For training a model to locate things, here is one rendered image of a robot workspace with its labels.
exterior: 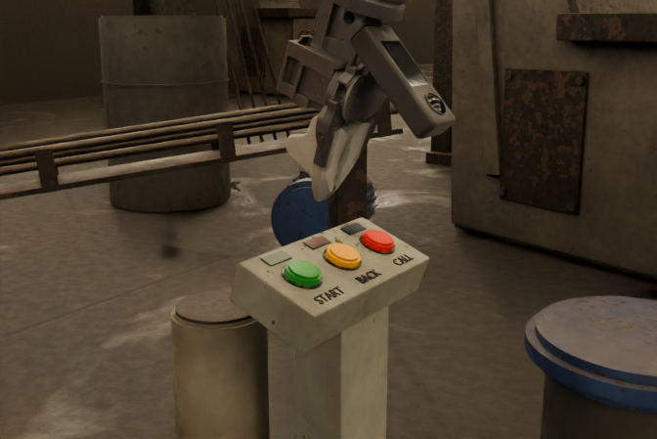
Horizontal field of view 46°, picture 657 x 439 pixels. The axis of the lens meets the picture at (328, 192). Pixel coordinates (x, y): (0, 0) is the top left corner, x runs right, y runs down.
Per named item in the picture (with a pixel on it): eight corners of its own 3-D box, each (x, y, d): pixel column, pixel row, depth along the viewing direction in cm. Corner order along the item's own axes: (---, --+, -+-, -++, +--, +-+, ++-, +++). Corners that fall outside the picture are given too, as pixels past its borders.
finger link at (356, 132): (303, 174, 84) (326, 97, 80) (345, 199, 81) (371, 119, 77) (285, 180, 81) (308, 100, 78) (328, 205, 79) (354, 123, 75)
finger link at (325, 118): (328, 155, 78) (353, 75, 74) (342, 163, 77) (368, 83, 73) (301, 163, 74) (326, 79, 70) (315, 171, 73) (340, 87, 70)
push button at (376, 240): (353, 244, 94) (358, 232, 93) (372, 237, 97) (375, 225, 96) (379, 261, 92) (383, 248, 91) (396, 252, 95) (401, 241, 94)
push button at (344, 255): (317, 260, 88) (321, 246, 87) (336, 251, 91) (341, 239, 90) (343, 278, 86) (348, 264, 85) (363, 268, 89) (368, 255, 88)
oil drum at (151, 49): (83, 201, 371) (68, 12, 351) (174, 181, 418) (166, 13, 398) (167, 220, 337) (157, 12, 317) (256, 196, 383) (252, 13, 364)
